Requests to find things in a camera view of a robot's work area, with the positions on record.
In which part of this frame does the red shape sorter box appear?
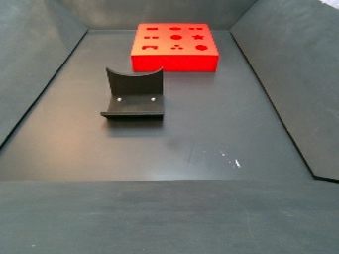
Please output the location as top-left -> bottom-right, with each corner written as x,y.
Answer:
130,23 -> 220,71

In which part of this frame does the black curved holder bracket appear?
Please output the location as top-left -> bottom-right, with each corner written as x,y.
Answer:
100,68 -> 164,119

